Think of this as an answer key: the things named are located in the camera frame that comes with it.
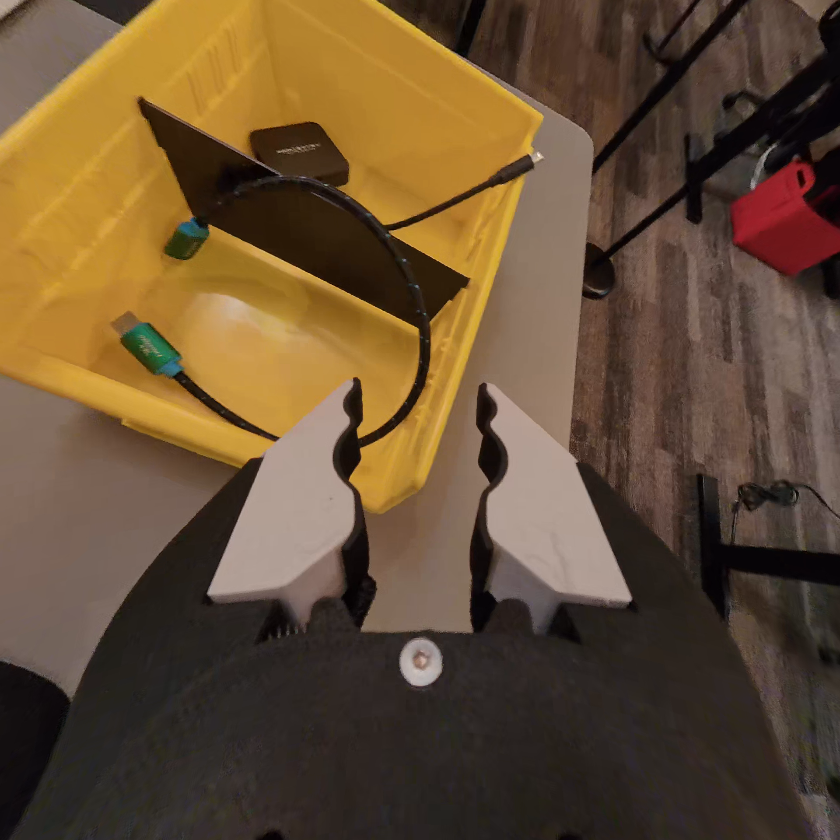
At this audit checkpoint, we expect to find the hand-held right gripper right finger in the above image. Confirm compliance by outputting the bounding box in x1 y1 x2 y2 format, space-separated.
469 382 634 634

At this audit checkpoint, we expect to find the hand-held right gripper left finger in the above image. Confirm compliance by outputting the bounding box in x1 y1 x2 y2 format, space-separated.
206 377 378 634

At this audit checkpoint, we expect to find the black braided hdmi cable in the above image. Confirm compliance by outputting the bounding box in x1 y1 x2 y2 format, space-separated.
110 176 434 450

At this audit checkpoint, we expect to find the black adapter hub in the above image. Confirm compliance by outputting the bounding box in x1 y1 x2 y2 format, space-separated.
249 121 350 188

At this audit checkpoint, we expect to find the yellow plastic bin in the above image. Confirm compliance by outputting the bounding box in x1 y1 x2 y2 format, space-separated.
0 0 546 515

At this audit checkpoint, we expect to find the black stand foot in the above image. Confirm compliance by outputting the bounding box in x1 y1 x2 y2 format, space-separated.
697 474 840 618

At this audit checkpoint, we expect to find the black pole stand round base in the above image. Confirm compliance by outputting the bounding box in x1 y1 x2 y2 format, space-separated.
583 0 752 300

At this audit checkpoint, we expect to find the black bin divider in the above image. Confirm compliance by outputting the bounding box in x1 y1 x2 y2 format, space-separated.
136 97 471 322

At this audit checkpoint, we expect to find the red container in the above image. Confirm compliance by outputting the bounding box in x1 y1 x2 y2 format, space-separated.
730 159 840 277

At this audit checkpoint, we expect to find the black tripod stand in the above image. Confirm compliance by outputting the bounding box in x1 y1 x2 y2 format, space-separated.
686 39 840 224

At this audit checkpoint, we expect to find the black cable on floor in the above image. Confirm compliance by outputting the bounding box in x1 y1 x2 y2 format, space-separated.
731 480 840 526

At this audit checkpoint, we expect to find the black hub cable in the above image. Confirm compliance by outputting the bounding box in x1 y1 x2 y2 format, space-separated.
384 151 546 232

